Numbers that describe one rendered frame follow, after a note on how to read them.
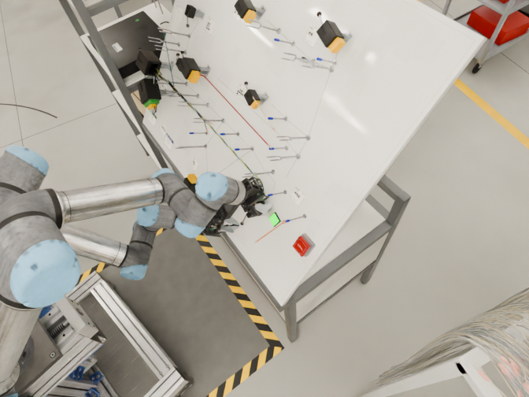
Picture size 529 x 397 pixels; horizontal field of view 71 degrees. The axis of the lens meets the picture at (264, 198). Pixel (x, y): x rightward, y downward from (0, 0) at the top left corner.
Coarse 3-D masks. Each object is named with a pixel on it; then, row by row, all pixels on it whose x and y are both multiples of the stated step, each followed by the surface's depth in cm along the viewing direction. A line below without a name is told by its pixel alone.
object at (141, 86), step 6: (144, 78) 155; (138, 84) 159; (144, 84) 155; (150, 84) 156; (144, 90) 156; (150, 90) 156; (162, 90) 163; (144, 96) 156; (150, 96) 155; (156, 96) 157; (144, 102) 158
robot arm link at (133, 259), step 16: (0, 192) 95; (16, 192) 97; (64, 224) 105; (80, 240) 106; (96, 240) 108; (112, 240) 112; (96, 256) 109; (112, 256) 111; (128, 256) 113; (144, 256) 117; (128, 272) 113; (144, 272) 116
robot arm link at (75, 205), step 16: (160, 176) 103; (176, 176) 105; (32, 192) 78; (48, 192) 80; (64, 192) 83; (80, 192) 85; (96, 192) 87; (112, 192) 90; (128, 192) 92; (144, 192) 96; (160, 192) 99; (176, 192) 101; (0, 208) 72; (16, 208) 72; (32, 208) 73; (48, 208) 77; (64, 208) 80; (80, 208) 84; (96, 208) 86; (112, 208) 90; (128, 208) 94
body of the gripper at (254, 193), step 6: (246, 180) 107; (246, 186) 111; (252, 186) 107; (258, 186) 115; (246, 192) 107; (252, 192) 109; (258, 192) 111; (246, 198) 113; (252, 198) 112; (258, 198) 112; (264, 198) 115; (240, 204) 113; (246, 204) 113; (252, 204) 113; (246, 210) 116
